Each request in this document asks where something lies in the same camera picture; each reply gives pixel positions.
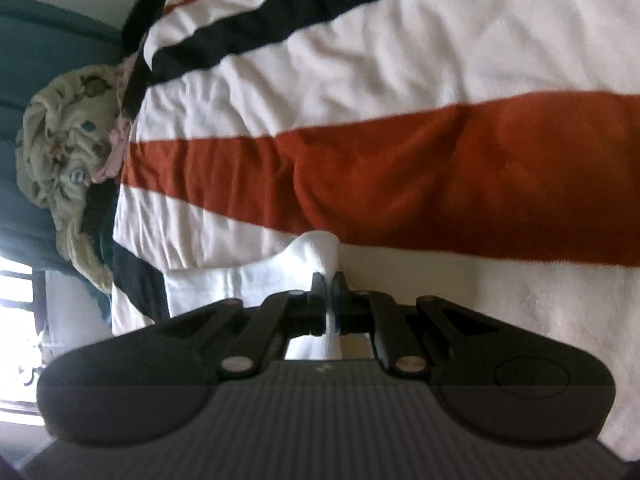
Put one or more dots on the teal curtain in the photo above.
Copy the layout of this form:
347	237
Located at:
35	45

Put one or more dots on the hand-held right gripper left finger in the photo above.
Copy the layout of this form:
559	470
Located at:
320	294

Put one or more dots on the black cushion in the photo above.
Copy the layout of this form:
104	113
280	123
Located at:
147	7

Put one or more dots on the striped blanket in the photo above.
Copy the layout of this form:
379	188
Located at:
400	85

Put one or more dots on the window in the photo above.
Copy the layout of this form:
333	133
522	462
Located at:
17	310

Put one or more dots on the cream printed blanket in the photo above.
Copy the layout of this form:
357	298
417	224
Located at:
60	130

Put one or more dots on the pink cloth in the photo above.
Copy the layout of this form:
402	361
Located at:
119	145

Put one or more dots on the white shorts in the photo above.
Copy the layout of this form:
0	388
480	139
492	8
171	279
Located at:
235	285

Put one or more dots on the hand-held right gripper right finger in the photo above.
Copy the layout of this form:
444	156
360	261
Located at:
338	296

